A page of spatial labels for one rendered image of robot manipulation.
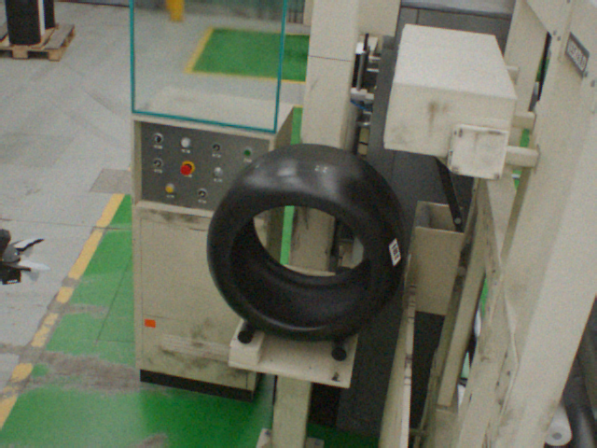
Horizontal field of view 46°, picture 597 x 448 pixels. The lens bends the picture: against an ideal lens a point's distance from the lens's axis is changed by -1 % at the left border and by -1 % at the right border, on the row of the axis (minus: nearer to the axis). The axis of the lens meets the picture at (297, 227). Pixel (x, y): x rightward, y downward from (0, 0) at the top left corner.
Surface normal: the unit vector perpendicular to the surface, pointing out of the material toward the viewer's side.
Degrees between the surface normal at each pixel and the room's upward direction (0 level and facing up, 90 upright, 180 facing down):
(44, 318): 0
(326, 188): 43
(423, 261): 90
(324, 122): 90
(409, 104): 90
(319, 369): 0
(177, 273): 90
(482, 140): 72
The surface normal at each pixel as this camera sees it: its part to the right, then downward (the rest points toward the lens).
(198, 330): -0.17, 0.44
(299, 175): -0.13, -0.36
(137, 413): 0.09, -0.88
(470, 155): -0.14, 0.15
